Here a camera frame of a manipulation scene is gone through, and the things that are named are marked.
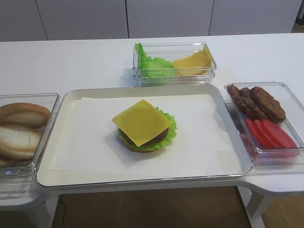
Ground sesame top burger bun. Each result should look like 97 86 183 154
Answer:
0 103 51 129

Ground yellow cheese slice on burger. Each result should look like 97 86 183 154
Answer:
112 100 171 147

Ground green lettuce leaf on burger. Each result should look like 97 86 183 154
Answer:
117 107 177 149

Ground green lettuce leaves in container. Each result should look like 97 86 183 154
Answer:
135 43 176 77

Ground clear lettuce cheese container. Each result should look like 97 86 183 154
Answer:
133 42 217 86

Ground yellow cheese slices in container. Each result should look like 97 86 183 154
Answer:
171 47 212 76

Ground brown burger patty on burger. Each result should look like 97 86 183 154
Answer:
118 128 169 146

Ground bottom burger bun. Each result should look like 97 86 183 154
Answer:
122 140 161 153

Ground white serving tray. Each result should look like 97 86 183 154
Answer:
37 85 253 188

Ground white paper sheet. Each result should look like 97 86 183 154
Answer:
50 95 239 179

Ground left brown patty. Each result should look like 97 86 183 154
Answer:
227 84 256 120

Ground middle brown patty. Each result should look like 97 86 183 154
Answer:
239 87 268 120

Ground left red tomato slice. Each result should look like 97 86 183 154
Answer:
246 119 275 149

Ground red tomato slice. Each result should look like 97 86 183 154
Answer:
246 119 275 149
262 120 297 148
253 120 284 149

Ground right brown patty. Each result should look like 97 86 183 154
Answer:
250 86 286 124

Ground clear patty tomato container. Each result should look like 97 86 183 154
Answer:
225 82 304 165

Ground middle red tomato slice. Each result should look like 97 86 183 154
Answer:
253 120 284 149

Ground clear bun container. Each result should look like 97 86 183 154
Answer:
0 93 60 183

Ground right red tomato slice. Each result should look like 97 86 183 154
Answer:
262 120 297 148

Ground upper bun half in container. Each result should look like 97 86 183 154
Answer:
0 124 41 144

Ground bun half in container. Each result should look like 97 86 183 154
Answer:
0 131 42 160
0 124 41 144

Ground lower bun half in container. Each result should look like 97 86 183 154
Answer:
0 131 42 160

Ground black floor cable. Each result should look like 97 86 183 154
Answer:
58 200 67 228

